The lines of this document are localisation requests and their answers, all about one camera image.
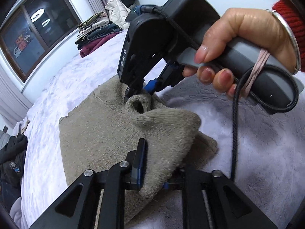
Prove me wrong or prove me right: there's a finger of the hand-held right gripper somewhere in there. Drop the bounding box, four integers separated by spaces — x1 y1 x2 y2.
144 63 184 96
124 77 144 105

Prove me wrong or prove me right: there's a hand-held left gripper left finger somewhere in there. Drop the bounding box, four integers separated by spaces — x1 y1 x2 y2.
29 138 149 229

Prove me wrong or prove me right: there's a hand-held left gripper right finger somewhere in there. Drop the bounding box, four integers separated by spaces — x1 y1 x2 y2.
163 166 279 229

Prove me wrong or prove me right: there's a tan knit sweater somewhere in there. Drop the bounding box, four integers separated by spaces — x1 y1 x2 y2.
58 76 218 225

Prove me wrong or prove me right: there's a person's right forearm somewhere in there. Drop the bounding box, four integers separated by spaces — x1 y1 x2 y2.
272 0 305 72

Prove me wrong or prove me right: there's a stack of folded clothes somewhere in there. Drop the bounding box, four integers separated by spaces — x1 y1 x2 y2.
76 11 123 50

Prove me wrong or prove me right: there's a person's right hand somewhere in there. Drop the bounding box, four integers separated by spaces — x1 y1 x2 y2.
182 8 300 101

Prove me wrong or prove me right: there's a white puffy jacket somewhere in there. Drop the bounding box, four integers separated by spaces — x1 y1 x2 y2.
105 0 131 29

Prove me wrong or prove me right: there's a maroon garment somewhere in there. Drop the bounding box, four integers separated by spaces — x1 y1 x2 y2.
80 32 120 58

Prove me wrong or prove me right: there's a cream cloth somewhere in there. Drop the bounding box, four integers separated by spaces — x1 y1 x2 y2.
18 119 31 134

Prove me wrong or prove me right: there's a dark framed window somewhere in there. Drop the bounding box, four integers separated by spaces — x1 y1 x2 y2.
0 0 83 83

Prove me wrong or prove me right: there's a black jacket pile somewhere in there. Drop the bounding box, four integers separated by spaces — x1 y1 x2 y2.
0 134 28 189

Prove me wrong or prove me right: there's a light grey garment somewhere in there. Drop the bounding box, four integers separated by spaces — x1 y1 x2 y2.
9 191 29 228

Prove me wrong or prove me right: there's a black braided cable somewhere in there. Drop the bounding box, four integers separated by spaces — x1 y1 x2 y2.
136 5 299 181

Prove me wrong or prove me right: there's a pink cord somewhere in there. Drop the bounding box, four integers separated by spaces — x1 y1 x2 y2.
243 49 271 98

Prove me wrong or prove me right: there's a silver bracelet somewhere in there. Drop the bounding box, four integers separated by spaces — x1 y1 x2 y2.
265 9 302 75

